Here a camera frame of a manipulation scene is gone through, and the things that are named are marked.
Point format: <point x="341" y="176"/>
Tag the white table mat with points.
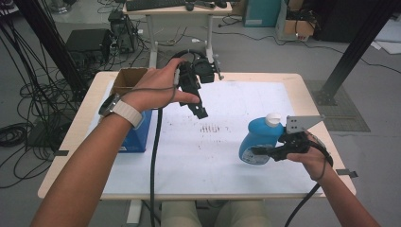
<point x="220" y="164"/>

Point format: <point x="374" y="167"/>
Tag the person's beige trousers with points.
<point x="179" y="217"/>

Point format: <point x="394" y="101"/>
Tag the black computer mouse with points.
<point x="189" y="6"/>

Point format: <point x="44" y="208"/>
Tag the person's right hand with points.
<point x="315" y="160"/>

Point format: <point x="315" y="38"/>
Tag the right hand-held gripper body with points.
<point x="296" y="145"/>

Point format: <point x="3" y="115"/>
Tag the blue detergent bottle white cap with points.
<point x="261" y="132"/>

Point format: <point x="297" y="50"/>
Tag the grey floor mat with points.
<point x="346" y="113"/>

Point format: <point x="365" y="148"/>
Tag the teal box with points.
<point x="261" y="12"/>

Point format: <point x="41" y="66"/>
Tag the person's left hand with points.
<point x="151" y="91"/>

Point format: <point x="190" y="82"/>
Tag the black computer tower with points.
<point x="124" y="30"/>

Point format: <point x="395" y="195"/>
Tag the black equipment box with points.
<point x="88" y="41"/>

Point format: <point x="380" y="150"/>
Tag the blue cardboard box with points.
<point x="138" y="135"/>

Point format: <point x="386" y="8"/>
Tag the white table leg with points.
<point x="135" y="211"/>

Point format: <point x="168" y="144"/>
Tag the black tape strip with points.
<point x="346" y="172"/>
<point x="61" y="153"/>

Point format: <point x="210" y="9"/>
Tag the black metal frame post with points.
<point x="47" y="41"/>
<point x="356" y="47"/>

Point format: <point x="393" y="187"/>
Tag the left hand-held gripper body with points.
<point x="190" y="78"/>

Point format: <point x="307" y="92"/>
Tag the black keyboard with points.
<point x="154" y="4"/>

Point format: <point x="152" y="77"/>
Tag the brown cardboard box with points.
<point x="299" y="27"/>

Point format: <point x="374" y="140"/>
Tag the white sheets on floor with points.
<point x="389" y="36"/>

